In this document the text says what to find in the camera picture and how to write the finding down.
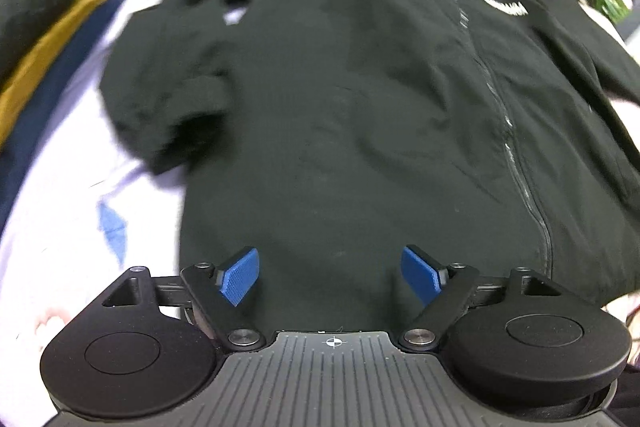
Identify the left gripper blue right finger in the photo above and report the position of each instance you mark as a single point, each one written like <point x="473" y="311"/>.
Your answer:
<point x="424" y="275"/>

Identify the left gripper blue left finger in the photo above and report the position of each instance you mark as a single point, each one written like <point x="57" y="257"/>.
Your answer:
<point x="239" y="273"/>

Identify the black jacket with white lettering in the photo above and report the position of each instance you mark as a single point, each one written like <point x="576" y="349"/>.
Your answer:
<point x="329" y="134"/>

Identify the lavender flower-print bed sheet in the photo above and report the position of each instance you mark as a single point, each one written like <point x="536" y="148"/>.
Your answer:
<point x="87" y="211"/>

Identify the navy blue folded garment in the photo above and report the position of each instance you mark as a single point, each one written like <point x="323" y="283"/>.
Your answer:
<point x="19" y="149"/>

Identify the mustard yellow folded garment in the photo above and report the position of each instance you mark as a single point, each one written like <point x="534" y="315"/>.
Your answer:
<point x="30" y="71"/>

